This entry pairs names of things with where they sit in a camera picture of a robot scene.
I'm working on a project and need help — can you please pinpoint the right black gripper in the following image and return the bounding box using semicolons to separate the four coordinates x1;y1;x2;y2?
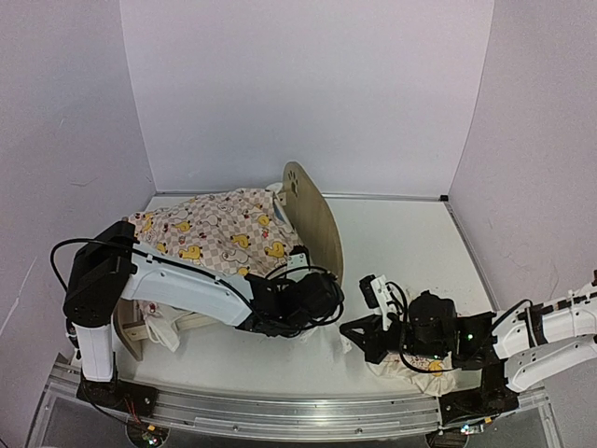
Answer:
341;314;449;366

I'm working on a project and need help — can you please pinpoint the wooden pet bed frame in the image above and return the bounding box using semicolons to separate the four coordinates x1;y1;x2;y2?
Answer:
113;161;344;361

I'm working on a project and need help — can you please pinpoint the duck print ruffled bed cover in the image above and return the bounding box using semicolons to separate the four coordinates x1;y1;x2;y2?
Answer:
121;185;318;354

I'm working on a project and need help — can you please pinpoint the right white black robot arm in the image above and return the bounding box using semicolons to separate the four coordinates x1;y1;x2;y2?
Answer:
340;274;596;427

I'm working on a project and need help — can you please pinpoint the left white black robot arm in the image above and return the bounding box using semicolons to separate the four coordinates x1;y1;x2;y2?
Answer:
49;221;344;416

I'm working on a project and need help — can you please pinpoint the duck print ruffled pillow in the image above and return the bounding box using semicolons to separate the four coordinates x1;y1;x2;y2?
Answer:
368;288;461;398

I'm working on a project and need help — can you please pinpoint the blue white striped mattress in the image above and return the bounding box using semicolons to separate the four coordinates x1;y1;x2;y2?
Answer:
272;193;293;229

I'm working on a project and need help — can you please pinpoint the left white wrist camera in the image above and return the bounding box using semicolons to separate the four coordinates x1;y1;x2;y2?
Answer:
285;245;310;271

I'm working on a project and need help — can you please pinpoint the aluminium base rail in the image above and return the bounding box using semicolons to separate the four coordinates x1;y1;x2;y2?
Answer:
26;362;562;447

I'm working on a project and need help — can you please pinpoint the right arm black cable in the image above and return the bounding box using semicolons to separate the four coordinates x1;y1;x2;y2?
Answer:
386;279;547;374

